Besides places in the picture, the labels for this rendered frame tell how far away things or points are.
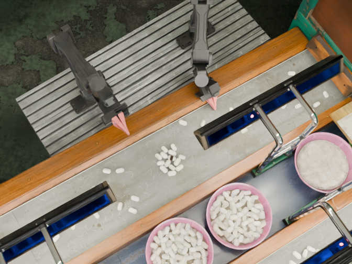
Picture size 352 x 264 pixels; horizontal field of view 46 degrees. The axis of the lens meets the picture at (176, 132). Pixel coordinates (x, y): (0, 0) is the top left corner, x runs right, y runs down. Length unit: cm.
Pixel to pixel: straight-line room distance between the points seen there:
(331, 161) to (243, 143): 39
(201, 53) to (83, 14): 148
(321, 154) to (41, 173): 120
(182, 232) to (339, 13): 110
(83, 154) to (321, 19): 119
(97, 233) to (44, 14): 183
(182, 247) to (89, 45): 167
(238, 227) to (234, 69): 70
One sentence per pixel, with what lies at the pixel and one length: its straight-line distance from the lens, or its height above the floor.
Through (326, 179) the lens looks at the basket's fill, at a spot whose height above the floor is 73.
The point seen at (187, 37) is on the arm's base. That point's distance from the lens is 209.
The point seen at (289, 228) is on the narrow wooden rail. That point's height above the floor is 76.
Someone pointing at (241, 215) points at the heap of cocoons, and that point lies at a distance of 175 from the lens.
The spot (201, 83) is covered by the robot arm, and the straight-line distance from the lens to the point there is 169.
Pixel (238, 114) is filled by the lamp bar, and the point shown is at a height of 111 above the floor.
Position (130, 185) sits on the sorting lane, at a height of 74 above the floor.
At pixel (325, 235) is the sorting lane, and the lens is 182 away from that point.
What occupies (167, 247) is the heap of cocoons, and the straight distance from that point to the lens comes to 171.
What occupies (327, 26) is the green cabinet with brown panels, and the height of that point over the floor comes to 91.
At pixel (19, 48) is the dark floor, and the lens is 303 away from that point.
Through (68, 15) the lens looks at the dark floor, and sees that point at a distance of 308.
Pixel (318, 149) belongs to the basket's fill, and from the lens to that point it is 190.
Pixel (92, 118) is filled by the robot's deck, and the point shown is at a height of 66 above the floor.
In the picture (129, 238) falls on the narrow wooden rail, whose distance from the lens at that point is 170.
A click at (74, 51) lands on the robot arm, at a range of 160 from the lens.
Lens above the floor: 245
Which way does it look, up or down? 71 degrees down
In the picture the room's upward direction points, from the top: 2 degrees clockwise
